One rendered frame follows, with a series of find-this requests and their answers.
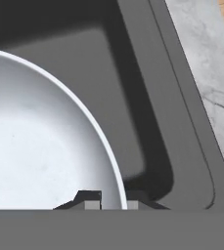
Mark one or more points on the dark grey sink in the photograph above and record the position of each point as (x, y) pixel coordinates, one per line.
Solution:
(143, 97)

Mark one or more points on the white bowl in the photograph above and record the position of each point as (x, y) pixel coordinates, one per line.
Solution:
(35, 146)

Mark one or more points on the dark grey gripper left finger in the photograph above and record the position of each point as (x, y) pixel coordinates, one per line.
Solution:
(89, 198)

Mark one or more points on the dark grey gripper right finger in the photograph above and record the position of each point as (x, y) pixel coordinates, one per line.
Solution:
(139, 200)

